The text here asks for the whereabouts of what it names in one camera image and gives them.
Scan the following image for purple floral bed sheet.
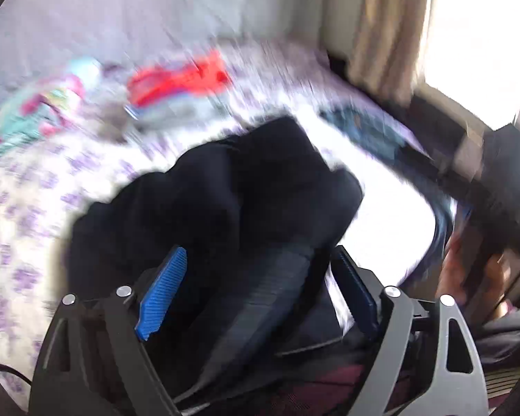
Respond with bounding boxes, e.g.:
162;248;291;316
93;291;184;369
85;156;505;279
0;41;453;410

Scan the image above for right hand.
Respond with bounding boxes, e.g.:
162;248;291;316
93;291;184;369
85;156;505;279
435;230;520;324

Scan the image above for dark navy pants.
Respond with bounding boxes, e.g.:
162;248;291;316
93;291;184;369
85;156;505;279
66;116;363;405

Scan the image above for red white blue garment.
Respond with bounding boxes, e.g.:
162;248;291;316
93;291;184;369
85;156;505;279
124;51;232;131

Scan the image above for beige curtain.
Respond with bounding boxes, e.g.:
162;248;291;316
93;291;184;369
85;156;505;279
347;0;430;107

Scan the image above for folded turquoise floral quilt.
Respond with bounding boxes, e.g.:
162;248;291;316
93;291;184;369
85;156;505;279
0;57;102;158

